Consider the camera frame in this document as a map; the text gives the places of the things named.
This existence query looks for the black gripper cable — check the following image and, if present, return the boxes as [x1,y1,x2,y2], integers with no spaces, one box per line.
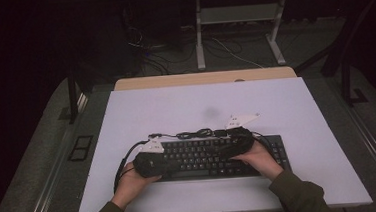
[251,129,275,151]
[109,139,154,194]

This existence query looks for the black floor socket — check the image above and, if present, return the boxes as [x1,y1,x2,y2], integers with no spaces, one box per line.
[65,134,97,163]

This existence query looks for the person's right hand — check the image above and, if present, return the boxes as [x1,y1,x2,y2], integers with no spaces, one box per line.
[228,139,284,185]

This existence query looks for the black metal stand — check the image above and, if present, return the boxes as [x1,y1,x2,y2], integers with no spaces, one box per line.
[338,57,369,108]

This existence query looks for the black floor cables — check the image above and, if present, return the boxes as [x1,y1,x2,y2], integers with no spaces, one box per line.
[126,18,246,78]

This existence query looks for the black keyboard cable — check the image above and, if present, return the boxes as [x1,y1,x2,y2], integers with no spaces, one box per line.
[147,127,216,143]

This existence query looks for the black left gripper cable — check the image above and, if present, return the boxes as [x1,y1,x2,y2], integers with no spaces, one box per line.
[109,139,154,194]

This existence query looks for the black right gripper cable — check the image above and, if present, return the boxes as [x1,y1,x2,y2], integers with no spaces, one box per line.
[251,129,275,151]

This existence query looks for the white metal desk frame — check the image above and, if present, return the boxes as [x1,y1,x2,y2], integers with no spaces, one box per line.
[192,0,293,71]

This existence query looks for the white board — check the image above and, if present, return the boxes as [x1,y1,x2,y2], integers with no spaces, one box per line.
[68,72,373,212]

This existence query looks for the metal floor rail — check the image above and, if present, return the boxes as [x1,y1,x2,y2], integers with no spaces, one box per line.
[328,79,376,207]
[14,125,81,212]

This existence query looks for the black computer keyboard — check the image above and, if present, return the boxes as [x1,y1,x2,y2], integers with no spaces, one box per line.
[157,132,292,184]

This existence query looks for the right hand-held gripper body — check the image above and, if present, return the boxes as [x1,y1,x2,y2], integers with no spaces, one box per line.
[219,112,265,159]

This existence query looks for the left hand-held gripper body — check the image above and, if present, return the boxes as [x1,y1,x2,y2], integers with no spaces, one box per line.
[130,136,183,180]

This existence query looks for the person's left hand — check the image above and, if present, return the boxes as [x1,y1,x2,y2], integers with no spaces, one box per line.
[110,159,165,209]

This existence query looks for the white floor cable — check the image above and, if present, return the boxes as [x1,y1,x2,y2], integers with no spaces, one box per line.
[211,34,266,72]

